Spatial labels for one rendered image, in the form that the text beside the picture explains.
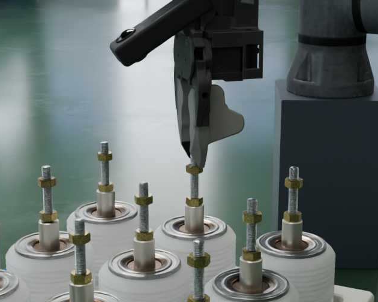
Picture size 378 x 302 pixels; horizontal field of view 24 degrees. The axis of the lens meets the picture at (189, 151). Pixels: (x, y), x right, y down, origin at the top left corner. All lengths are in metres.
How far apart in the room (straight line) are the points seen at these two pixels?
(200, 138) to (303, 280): 0.19
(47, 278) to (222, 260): 0.20
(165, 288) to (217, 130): 0.19
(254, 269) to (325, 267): 0.12
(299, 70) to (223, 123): 0.57
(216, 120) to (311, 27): 0.57
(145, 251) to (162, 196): 1.02
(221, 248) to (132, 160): 1.22
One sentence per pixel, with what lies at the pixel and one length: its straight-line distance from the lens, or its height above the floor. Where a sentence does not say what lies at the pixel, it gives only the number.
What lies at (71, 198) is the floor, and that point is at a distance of 1.91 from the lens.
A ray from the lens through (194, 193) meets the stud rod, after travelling 0.99.
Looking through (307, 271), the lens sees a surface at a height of 0.24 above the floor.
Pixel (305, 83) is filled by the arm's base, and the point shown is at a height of 0.32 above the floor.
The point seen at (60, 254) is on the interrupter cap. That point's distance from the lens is 0.94.
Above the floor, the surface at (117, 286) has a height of 0.25.
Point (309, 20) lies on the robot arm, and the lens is 1.49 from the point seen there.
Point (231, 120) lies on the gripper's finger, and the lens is 0.95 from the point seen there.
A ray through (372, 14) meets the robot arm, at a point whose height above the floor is 0.44.
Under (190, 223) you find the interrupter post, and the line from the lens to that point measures 1.00.
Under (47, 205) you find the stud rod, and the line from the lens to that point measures 0.95.
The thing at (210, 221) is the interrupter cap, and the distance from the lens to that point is 1.02.
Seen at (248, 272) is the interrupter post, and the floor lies 0.27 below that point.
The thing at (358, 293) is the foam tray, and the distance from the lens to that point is 1.03.
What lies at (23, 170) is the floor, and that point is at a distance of 2.13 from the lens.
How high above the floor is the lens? 0.61
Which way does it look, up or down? 16 degrees down
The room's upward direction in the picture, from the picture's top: straight up
